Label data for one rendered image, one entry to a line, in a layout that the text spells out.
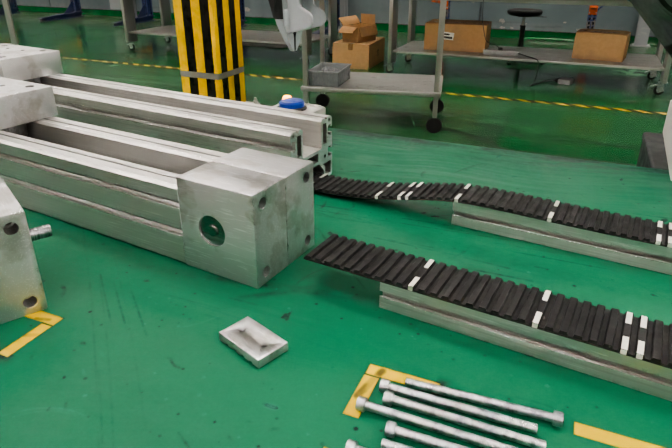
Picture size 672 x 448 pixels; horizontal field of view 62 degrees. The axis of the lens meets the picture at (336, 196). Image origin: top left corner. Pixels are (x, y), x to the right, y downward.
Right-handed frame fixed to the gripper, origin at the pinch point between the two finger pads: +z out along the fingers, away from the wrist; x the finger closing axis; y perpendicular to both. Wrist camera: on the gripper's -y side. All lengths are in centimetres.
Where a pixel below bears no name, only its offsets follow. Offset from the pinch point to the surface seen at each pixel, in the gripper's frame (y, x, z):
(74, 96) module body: -28.2, -17.7, 8.1
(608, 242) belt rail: 48, -15, 14
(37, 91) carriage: -20.0, -28.6, 4.3
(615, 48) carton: 14, 457, 60
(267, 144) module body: 7.7, -16.8, 10.2
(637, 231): 51, -14, 13
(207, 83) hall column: -214, 213, 69
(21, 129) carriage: -21.6, -30.8, 9.0
